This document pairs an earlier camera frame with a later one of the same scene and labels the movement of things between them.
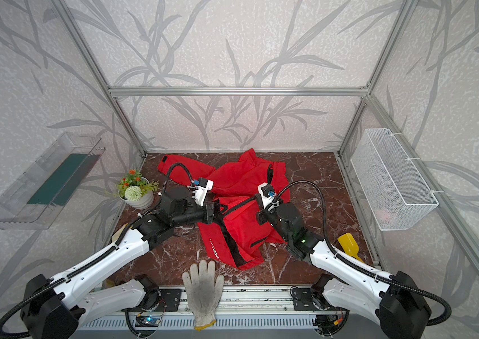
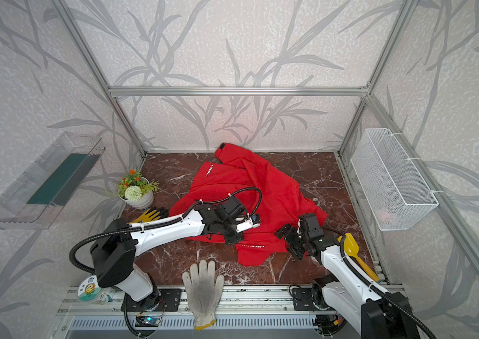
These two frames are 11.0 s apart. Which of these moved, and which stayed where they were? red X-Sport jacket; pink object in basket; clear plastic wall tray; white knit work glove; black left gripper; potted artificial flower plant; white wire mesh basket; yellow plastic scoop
Moved: red X-Sport jacket; black left gripper
Stayed: white wire mesh basket; white knit work glove; yellow plastic scoop; potted artificial flower plant; clear plastic wall tray; pink object in basket
